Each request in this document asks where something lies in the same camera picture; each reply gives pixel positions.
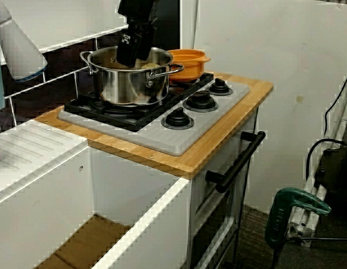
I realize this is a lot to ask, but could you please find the thin black cable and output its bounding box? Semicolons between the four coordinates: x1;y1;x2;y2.
272;236;347;267
323;71;347;138

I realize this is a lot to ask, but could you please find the black box device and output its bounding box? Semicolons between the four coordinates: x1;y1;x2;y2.
314;147;347;208

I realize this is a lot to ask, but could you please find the black stove knob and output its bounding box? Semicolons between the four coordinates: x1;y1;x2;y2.
161;108;195;131
182;90;219;113
206;77;233;96

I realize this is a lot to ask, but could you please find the black looped cable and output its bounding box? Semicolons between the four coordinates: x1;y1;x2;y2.
306;138;347;182

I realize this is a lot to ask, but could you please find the gray stove top panel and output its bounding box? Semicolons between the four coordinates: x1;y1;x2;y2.
57;78;251;157

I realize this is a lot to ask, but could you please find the orange plastic pot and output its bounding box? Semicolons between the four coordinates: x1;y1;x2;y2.
166;49;211;84

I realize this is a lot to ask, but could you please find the black oven door handle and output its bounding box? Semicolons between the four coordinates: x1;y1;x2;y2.
205;131;266;194

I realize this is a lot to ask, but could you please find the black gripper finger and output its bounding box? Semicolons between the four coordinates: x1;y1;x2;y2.
136;27;157;61
115;27;142;68

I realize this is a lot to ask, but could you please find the black burner grate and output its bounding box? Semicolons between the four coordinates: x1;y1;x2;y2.
164;72;215;96
63;91;181;133

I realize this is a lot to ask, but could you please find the gray toy faucet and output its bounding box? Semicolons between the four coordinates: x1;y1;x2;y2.
0;0;48;138

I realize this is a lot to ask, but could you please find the green clamp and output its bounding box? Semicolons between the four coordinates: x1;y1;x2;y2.
265;187;332;252

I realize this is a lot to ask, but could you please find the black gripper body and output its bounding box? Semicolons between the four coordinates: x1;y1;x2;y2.
127;16;158;32

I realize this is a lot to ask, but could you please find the black side board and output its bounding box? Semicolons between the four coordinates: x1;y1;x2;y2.
150;0;182;53

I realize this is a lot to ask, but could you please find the brown cardboard sheet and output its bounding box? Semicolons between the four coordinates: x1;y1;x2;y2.
35;214;133;269

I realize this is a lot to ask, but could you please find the white toy kitchen unit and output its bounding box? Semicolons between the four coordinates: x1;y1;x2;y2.
0;71;275;269

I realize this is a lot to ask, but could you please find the aluminium rail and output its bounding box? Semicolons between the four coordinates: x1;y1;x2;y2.
288;78;347;249

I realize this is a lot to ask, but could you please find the stainless steel pot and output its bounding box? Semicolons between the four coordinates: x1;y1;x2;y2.
79;45;185;106

